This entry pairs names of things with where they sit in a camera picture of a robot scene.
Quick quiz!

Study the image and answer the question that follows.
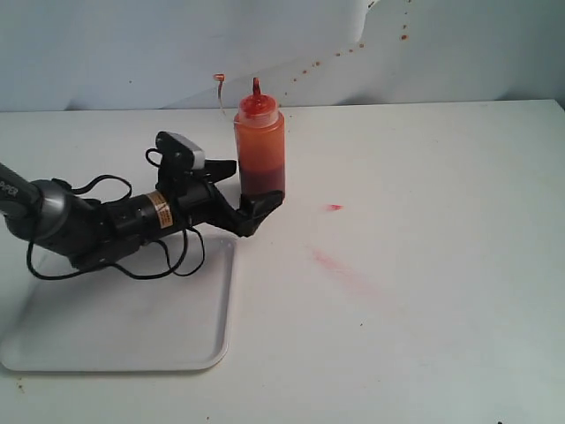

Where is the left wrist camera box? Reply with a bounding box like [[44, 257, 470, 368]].
[[155, 131, 206, 176]]

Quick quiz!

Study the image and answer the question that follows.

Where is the white rectangular tray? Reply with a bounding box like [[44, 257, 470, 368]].
[[1, 235, 237, 373]]

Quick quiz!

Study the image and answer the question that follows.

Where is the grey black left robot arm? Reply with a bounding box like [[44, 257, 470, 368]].
[[1, 160, 284, 276]]

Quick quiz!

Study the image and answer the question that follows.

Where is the red sauce squeeze bottle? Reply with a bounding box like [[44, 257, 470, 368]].
[[233, 77, 286, 196]]

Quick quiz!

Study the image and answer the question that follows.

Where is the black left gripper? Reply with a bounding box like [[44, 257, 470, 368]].
[[105, 159, 283, 247]]

